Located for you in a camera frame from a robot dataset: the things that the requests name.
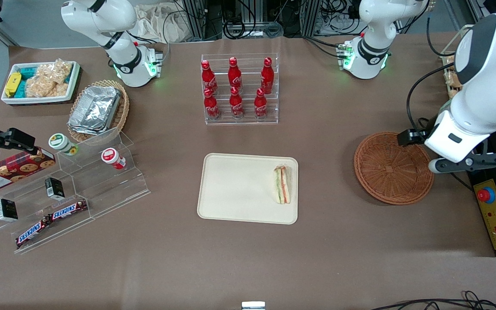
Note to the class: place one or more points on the aluminium foil container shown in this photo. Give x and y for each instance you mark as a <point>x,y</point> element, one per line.
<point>95,110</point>

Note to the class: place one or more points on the clear acrylic bottle rack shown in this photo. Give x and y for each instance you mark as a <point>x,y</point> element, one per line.
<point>246,122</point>

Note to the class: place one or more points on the Snickers chocolate bar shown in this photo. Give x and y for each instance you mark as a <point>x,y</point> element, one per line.
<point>68,210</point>
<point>32,232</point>

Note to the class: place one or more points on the red lid yogurt cup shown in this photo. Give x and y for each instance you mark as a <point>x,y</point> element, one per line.
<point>111,156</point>

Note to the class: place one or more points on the yellow snack packet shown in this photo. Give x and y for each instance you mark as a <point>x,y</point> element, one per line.
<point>13,84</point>

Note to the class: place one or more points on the cream plastic tray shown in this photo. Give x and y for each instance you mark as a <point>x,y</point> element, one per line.
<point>239,189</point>

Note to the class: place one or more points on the beige cloth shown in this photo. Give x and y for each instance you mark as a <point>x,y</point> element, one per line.
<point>157,23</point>

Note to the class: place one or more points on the round brown wicker basket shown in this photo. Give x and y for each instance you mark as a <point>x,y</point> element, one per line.
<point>392,172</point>

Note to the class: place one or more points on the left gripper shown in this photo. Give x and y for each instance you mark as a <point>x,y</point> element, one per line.
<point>421,136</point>

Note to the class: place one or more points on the teal snack packet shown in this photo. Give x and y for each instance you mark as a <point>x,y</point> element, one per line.
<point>28,72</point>
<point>21,89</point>

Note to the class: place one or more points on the white rectangular bin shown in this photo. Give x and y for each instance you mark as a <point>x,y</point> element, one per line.
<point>37,100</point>

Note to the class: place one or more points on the green lid yogurt cup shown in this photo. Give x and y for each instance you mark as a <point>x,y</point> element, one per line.
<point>60,142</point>

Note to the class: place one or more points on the red tartan cookie box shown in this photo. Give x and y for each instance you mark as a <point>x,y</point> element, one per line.
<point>20,168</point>

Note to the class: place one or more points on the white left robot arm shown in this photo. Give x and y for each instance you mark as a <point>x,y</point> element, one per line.
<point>489,99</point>

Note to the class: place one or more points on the black yellow control box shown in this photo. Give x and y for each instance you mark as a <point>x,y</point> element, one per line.
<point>495,224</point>

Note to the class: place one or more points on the aluminium profile post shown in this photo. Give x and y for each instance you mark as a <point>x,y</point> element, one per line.
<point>194,19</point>
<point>311,17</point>

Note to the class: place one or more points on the red cola bottle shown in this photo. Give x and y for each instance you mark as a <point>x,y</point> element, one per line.
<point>260,104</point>
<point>267,75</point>
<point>236,104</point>
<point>207,75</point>
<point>211,105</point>
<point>234,73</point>

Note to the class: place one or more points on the triangular sandwich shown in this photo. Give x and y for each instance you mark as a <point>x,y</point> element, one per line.
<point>282,187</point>

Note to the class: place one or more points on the clear acrylic stepped stand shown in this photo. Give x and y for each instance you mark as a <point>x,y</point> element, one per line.
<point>101,189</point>

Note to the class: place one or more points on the small black box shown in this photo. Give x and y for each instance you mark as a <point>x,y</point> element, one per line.
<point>7,209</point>
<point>54,188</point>

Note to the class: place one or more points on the clear rice cracker bag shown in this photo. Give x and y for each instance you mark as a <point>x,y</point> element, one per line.
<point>56,71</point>
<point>452,78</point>
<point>41,88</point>
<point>454,92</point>

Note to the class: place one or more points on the oval light wicker basket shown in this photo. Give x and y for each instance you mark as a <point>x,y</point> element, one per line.
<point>123,110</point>

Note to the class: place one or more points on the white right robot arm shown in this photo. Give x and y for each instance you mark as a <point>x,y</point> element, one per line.
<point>119,26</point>

